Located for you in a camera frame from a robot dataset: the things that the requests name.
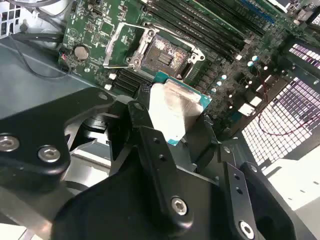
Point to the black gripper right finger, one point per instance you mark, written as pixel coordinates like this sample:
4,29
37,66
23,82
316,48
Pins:
260,190

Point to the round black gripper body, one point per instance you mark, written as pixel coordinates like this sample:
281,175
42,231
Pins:
120,207

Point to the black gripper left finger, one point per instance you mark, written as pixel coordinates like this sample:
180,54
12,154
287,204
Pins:
156,150

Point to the metal socket cover frame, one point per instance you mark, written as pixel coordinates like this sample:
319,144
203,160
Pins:
111,43

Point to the silver CPU green edge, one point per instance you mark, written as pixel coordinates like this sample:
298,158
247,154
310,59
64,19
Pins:
175,107

